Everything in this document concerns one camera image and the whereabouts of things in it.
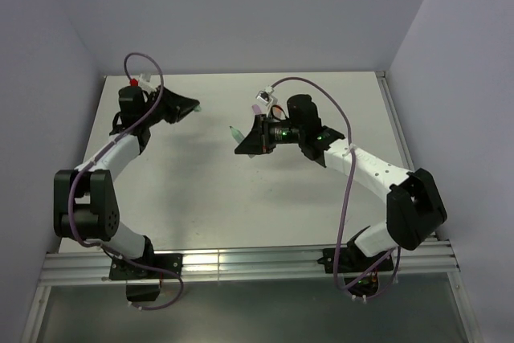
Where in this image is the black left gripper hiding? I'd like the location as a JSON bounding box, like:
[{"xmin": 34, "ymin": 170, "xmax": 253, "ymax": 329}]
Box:
[{"xmin": 141, "ymin": 85, "xmax": 199, "ymax": 128}]

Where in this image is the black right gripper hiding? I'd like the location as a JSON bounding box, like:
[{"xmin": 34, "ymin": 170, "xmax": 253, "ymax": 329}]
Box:
[{"xmin": 235, "ymin": 114, "xmax": 304, "ymax": 155}]

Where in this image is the purple pen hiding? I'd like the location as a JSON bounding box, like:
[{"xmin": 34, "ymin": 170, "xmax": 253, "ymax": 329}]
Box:
[{"xmin": 251, "ymin": 104, "xmax": 262, "ymax": 115}]

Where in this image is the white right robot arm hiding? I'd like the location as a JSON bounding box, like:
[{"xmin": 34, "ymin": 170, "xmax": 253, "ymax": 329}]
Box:
[{"xmin": 235, "ymin": 94, "xmax": 447, "ymax": 272}]

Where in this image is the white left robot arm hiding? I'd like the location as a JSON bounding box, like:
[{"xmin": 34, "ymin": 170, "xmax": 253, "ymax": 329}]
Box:
[{"xmin": 53, "ymin": 86, "xmax": 200, "ymax": 280}]

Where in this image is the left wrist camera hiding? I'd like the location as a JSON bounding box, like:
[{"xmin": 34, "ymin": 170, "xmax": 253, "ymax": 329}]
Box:
[{"xmin": 137, "ymin": 73, "xmax": 156, "ymax": 93}]

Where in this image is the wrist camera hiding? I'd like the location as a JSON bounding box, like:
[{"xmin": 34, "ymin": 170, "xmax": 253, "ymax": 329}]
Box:
[
  {"xmin": 256, "ymin": 86, "xmax": 277, "ymax": 108},
  {"xmin": 137, "ymin": 73, "xmax": 156, "ymax": 93}
]

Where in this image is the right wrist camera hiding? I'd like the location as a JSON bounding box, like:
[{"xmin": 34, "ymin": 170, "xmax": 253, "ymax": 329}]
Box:
[{"xmin": 256, "ymin": 86, "xmax": 277, "ymax": 108}]

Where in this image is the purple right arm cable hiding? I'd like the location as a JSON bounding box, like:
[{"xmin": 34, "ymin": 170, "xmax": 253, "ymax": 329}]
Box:
[{"xmin": 271, "ymin": 76, "xmax": 402, "ymax": 300}]

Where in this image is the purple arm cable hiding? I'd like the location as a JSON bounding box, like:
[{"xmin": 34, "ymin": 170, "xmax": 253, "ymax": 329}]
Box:
[
  {"xmin": 271, "ymin": 76, "xmax": 402, "ymax": 300},
  {"xmin": 68, "ymin": 51, "xmax": 185, "ymax": 312}
]

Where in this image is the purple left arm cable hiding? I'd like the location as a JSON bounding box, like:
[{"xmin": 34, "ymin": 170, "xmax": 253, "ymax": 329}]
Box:
[{"xmin": 68, "ymin": 51, "xmax": 185, "ymax": 312}]

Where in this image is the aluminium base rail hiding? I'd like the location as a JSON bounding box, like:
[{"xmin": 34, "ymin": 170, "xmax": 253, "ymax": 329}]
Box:
[{"xmin": 38, "ymin": 241, "xmax": 459, "ymax": 287}]

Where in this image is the aluminium side rail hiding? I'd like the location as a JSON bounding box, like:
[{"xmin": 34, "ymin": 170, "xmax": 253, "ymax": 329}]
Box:
[{"xmin": 375, "ymin": 71, "xmax": 483, "ymax": 343}]

